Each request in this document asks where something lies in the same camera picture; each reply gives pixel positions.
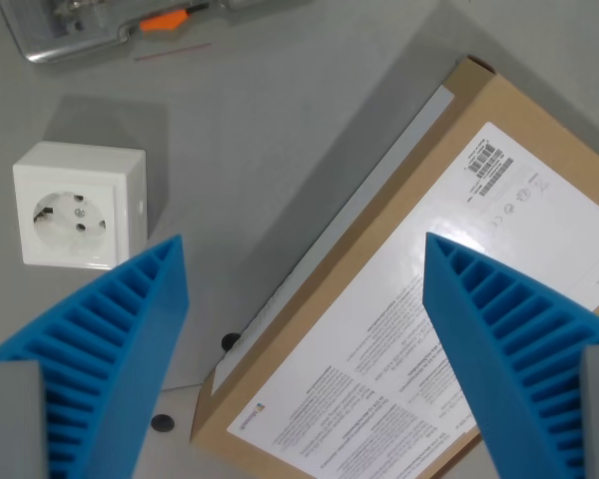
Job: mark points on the brown cardboard box with label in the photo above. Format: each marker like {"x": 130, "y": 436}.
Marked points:
{"x": 404, "y": 279}

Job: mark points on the white wall socket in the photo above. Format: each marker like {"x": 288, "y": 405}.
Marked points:
{"x": 75, "y": 204}

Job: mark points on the thin red stick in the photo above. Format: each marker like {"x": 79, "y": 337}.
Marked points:
{"x": 172, "y": 51}

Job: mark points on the black round table plug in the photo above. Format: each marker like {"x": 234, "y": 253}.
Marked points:
{"x": 162, "y": 422}
{"x": 231, "y": 341}

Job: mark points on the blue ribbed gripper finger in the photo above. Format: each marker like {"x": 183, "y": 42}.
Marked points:
{"x": 115, "y": 319}
{"x": 519, "y": 339}

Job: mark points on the orange and tan block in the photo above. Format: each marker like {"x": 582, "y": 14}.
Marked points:
{"x": 164, "y": 25}

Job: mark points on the metal tool with orange part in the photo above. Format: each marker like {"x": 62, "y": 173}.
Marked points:
{"x": 65, "y": 27}

